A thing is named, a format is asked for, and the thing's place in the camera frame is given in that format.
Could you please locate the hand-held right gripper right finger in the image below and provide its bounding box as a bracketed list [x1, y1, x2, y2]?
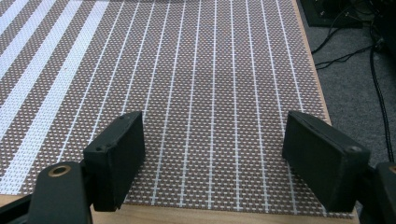
[281, 109, 372, 213]

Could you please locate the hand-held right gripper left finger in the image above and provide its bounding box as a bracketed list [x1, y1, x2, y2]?
[82, 110, 147, 213]

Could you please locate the thick black cable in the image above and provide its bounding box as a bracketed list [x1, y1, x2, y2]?
[369, 27, 395, 163]

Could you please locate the black equipment base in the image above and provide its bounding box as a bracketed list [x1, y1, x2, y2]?
[300, 0, 372, 30]

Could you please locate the brown woven striped placemat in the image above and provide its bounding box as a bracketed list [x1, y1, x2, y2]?
[0, 0, 356, 218]

